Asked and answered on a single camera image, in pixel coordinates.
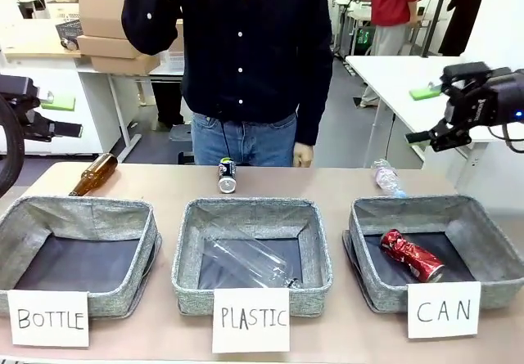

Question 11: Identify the green sponge block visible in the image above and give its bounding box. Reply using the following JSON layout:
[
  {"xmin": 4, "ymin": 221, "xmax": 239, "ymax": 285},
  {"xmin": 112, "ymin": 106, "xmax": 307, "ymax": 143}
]
[
  {"xmin": 409, "ymin": 81, "xmax": 444, "ymax": 101},
  {"xmin": 39, "ymin": 92, "xmax": 77, "ymax": 112}
]

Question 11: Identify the crumpled clear plastic bottle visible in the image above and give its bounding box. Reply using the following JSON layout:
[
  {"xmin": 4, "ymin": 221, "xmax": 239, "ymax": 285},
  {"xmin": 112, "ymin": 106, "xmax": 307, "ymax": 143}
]
[{"xmin": 370, "ymin": 158, "xmax": 408, "ymax": 199}]

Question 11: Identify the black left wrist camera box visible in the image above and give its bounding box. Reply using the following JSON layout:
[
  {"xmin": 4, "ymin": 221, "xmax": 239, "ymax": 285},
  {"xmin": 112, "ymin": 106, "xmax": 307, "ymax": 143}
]
[{"xmin": 0, "ymin": 74, "xmax": 41, "ymax": 100}]

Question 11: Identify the person in red top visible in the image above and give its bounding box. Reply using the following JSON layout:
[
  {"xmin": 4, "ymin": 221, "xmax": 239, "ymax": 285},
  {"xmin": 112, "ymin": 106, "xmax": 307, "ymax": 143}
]
[{"xmin": 359, "ymin": 0, "xmax": 423, "ymax": 109}]

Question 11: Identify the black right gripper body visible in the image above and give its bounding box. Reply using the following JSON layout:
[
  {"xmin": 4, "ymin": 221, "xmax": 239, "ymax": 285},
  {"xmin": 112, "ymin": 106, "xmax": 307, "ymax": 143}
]
[{"xmin": 440, "ymin": 71, "xmax": 513, "ymax": 136}]

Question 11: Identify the computer with green light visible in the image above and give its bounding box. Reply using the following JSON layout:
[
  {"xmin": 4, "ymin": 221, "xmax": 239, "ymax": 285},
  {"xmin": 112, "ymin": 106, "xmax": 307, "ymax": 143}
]
[{"xmin": 355, "ymin": 26, "xmax": 373, "ymax": 48}]

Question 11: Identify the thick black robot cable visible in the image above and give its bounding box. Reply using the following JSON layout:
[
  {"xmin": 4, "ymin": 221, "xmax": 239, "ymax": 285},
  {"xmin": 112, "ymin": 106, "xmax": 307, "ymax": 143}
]
[{"xmin": 0, "ymin": 93, "xmax": 26, "ymax": 198}]

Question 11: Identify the white plastic basket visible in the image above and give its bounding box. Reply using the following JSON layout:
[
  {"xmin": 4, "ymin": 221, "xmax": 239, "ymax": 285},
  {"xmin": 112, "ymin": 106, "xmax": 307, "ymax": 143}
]
[{"xmin": 166, "ymin": 50, "xmax": 185, "ymax": 71}]

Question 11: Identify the white desk with metal legs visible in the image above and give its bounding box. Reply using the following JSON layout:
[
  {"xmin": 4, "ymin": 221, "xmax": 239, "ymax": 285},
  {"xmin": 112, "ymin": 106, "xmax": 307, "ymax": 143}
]
[{"xmin": 0, "ymin": 20, "xmax": 186, "ymax": 157}]

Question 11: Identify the grey fabric basket plastic label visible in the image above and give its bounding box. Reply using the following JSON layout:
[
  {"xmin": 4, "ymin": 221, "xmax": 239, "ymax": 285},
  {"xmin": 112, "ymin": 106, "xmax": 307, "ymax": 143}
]
[{"xmin": 171, "ymin": 198, "xmax": 334, "ymax": 317}]

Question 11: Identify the person's left forearm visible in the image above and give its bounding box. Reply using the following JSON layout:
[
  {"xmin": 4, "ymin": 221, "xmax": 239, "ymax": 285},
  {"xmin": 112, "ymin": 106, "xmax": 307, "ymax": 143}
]
[{"xmin": 293, "ymin": 48, "xmax": 334, "ymax": 147}]

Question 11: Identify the person's left hand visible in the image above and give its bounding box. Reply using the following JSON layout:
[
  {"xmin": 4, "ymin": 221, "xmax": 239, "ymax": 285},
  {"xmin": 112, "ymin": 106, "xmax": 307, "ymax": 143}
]
[{"xmin": 292, "ymin": 141, "xmax": 315, "ymax": 169}]

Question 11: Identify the black right robot wrist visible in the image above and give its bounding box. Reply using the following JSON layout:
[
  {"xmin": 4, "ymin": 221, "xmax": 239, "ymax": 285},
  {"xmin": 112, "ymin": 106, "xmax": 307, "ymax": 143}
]
[{"xmin": 510, "ymin": 68, "xmax": 524, "ymax": 126}]

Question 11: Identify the large cardboard box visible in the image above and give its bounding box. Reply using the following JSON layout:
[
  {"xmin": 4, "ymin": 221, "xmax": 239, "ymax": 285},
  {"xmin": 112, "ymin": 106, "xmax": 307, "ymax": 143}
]
[{"xmin": 78, "ymin": 0, "xmax": 129, "ymax": 40}]

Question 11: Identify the white paper sign BOTTLE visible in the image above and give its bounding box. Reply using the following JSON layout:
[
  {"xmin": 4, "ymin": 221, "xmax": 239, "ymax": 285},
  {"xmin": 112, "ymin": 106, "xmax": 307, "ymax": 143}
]
[{"xmin": 7, "ymin": 289, "xmax": 91, "ymax": 348}]

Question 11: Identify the white table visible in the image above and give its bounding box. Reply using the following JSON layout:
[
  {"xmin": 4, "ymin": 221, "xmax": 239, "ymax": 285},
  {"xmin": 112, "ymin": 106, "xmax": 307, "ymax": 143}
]
[{"xmin": 345, "ymin": 55, "xmax": 524, "ymax": 195}]

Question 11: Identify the person in dark dotted shirt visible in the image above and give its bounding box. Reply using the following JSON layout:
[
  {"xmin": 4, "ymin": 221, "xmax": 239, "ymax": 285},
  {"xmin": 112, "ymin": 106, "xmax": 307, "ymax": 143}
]
[{"xmin": 120, "ymin": 0, "xmax": 334, "ymax": 168}]

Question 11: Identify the brown glass bottle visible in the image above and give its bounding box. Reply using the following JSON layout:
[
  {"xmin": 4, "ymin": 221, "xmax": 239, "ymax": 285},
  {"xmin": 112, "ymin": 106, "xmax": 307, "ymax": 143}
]
[{"xmin": 67, "ymin": 152, "xmax": 120, "ymax": 198}]

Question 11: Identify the person in black coat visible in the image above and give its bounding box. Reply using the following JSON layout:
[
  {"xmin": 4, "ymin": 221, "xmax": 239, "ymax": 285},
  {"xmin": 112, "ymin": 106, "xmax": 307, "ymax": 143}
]
[{"xmin": 438, "ymin": 0, "xmax": 490, "ymax": 57}]

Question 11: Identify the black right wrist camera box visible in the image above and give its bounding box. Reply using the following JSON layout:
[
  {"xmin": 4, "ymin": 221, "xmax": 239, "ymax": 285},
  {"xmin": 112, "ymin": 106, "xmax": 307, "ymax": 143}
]
[{"xmin": 439, "ymin": 61, "xmax": 493, "ymax": 95}]

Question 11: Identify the grey fabric basket bottle label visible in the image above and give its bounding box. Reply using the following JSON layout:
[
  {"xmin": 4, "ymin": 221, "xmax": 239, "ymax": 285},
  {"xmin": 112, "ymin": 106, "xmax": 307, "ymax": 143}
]
[{"xmin": 0, "ymin": 195, "xmax": 163, "ymax": 318}]

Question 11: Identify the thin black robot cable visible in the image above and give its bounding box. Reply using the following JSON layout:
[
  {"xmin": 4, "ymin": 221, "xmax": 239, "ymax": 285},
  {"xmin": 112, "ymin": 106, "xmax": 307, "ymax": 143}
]
[{"xmin": 486, "ymin": 121, "xmax": 524, "ymax": 154}]

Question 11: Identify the grey fabric basket can label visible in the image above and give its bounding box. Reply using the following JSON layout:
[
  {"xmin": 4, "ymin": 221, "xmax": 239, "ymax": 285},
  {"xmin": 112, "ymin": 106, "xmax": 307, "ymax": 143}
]
[{"xmin": 341, "ymin": 194, "xmax": 524, "ymax": 314}]

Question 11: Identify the flat cardboard box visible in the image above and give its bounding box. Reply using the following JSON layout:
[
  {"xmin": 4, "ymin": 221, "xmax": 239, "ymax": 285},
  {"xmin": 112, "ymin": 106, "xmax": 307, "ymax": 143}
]
[
  {"xmin": 76, "ymin": 34, "xmax": 143, "ymax": 61},
  {"xmin": 89, "ymin": 54, "xmax": 161, "ymax": 76}
]

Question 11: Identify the large clear plastic bottle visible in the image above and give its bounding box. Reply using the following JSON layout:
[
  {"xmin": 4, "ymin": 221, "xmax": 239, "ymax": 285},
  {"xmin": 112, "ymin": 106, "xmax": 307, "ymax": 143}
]
[{"xmin": 201, "ymin": 237, "xmax": 304, "ymax": 290}]

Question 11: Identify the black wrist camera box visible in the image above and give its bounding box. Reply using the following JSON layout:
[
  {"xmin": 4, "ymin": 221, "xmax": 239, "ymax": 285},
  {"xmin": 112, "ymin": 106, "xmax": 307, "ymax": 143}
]
[
  {"xmin": 439, "ymin": 61, "xmax": 493, "ymax": 95},
  {"xmin": 0, "ymin": 74, "xmax": 41, "ymax": 100}
]

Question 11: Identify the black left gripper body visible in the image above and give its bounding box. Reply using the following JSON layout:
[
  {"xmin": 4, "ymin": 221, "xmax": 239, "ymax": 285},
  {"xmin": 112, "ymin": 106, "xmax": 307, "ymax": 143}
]
[{"xmin": 0, "ymin": 92, "xmax": 56, "ymax": 143}]

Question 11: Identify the white paper sign CAN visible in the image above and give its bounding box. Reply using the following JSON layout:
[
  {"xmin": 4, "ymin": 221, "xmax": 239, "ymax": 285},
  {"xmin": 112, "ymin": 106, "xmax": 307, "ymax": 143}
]
[{"xmin": 406, "ymin": 281, "xmax": 482, "ymax": 339}]

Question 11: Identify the white paper sign PLASTIC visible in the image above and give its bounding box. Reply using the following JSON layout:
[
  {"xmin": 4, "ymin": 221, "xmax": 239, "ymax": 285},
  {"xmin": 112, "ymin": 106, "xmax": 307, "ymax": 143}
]
[{"xmin": 211, "ymin": 287, "xmax": 291, "ymax": 354}]

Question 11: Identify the dark blue drink can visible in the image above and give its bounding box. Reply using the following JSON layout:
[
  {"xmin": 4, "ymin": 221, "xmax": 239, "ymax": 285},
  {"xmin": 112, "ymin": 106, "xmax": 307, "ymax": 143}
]
[{"xmin": 217, "ymin": 157, "xmax": 237, "ymax": 195}]

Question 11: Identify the crushed red drink can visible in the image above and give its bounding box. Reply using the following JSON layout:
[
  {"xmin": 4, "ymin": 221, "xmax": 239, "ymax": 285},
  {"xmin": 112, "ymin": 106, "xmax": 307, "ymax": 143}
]
[{"xmin": 380, "ymin": 228, "xmax": 446, "ymax": 284}]

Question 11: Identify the person's right forearm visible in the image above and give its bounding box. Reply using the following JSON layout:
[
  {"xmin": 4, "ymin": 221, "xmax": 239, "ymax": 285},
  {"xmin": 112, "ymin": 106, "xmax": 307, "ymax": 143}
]
[{"xmin": 120, "ymin": 0, "xmax": 185, "ymax": 57}]

